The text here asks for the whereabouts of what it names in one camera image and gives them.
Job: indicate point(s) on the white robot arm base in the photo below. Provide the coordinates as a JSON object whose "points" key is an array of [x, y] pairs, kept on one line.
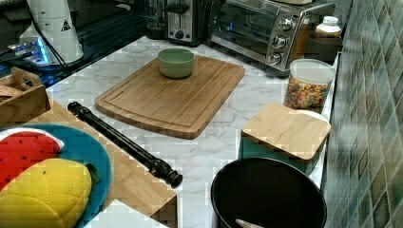
{"points": [[52, 33]]}

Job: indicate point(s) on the large bamboo cutting board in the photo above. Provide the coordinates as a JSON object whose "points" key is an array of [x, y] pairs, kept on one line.
{"points": [[179, 108]]}

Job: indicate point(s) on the green ceramic bowl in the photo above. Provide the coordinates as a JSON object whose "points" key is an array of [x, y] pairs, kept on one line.
{"points": [[176, 62]]}

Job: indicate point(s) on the teal container with bamboo lid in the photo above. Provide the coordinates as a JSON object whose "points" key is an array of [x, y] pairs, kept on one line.
{"points": [[285, 134]]}

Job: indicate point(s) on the black round pot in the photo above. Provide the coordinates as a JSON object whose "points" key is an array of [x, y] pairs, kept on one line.
{"points": [[269, 193]]}

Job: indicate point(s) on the black slot toaster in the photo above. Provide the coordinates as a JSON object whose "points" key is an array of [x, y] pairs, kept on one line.
{"points": [[187, 21]]}

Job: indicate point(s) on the stainless toaster oven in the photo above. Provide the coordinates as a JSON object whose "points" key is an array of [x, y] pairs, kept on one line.
{"points": [[265, 30]]}

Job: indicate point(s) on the clear cereal jar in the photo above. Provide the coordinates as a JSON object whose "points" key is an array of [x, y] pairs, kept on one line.
{"points": [[309, 83]]}

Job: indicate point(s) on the teal round mat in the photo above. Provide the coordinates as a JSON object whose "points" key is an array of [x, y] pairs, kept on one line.
{"points": [[80, 147]]}

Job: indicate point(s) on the white capped bottle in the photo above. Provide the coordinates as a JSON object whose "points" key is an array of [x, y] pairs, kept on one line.
{"points": [[329, 27]]}

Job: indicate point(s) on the yellow corn pot holder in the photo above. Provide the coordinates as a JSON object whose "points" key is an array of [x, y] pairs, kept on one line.
{"points": [[50, 194]]}

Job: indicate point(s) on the red watermelon pot holder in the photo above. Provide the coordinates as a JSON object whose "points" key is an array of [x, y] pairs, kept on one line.
{"points": [[22, 147]]}

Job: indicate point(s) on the wooden tray with handle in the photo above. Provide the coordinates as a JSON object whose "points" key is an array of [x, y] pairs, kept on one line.
{"points": [[23, 98]]}

